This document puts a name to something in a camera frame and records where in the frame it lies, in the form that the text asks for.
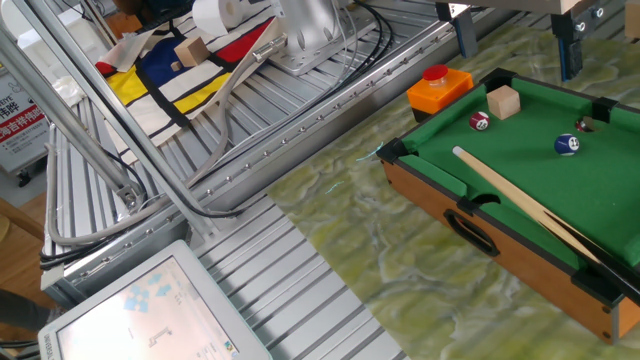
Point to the maroon striped pool ball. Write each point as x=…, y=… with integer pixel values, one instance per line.
x=479, y=121

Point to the orange brown box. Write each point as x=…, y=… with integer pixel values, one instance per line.
x=122, y=25

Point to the mini green felt pool table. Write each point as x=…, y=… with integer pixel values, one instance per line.
x=575, y=190

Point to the dark red pool ball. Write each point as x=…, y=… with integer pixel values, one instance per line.
x=581, y=125

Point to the silver Schunk gripper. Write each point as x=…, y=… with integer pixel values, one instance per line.
x=520, y=4

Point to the aluminium frame post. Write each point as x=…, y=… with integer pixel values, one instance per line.
x=120, y=117

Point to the blue striped pool ball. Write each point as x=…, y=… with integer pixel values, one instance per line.
x=566, y=144

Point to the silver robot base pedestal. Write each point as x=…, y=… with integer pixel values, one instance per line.
x=310, y=30

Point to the white paper roll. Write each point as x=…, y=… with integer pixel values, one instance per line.
x=217, y=14

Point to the white sign red lettering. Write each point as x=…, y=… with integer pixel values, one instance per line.
x=20, y=125

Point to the colour block patterned cloth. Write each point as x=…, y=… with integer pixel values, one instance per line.
x=155, y=65

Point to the small wooden cube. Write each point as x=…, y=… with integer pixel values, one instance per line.
x=175, y=65

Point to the wooden furniture piece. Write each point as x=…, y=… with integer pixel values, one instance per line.
x=15, y=218

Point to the white crumpled tissue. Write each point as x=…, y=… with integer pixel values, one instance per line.
x=70, y=91

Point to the green marble pattern mat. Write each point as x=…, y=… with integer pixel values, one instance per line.
x=400, y=280

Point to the orange box red push button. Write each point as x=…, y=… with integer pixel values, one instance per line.
x=440, y=92

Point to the aluminium diagonal frame strut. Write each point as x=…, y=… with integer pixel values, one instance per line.
x=60, y=115

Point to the white touchscreen teach pendant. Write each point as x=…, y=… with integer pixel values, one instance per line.
x=150, y=310

